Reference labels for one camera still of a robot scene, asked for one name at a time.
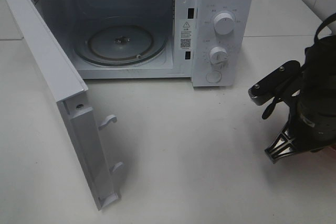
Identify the white timer knob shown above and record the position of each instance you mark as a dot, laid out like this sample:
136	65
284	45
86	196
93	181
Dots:
218	56

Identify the upper white power knob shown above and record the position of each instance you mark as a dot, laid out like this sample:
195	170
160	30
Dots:
224	22

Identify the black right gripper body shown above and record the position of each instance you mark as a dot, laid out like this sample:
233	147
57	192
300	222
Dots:
311	124

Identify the round white door button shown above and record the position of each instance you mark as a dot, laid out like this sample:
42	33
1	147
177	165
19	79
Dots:
214	76

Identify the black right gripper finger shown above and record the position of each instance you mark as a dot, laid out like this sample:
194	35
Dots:
283	146

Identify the white microwave oven body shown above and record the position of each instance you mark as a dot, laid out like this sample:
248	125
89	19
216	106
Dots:
63	16

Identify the white warning label sticker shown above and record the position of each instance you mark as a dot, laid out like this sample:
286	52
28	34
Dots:
186	29

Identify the white microwave door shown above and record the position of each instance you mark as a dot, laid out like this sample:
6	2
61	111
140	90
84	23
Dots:
69	92

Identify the glass microwave turntable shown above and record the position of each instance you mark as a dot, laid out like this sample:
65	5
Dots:
120	41

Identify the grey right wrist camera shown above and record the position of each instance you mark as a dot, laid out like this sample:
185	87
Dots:
266	88

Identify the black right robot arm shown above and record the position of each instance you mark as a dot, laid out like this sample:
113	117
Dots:
318	75

